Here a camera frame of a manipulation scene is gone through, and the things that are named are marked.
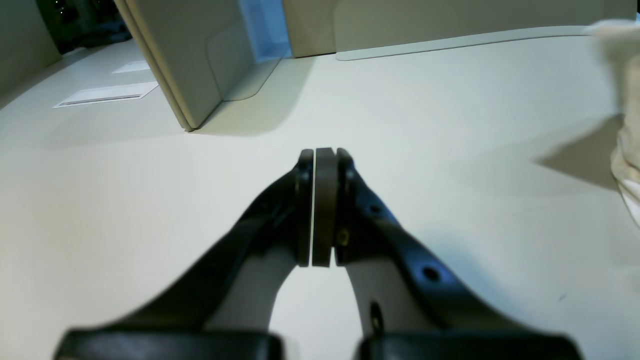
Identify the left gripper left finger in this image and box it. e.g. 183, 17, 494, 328
55, 149, 314, 360

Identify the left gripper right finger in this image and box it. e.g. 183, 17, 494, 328
313, 148, 581, 360

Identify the white printed t-shirt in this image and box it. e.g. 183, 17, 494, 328
586, 19, 640, 224

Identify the white paper label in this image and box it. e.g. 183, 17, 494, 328
52, 80, 159, 109

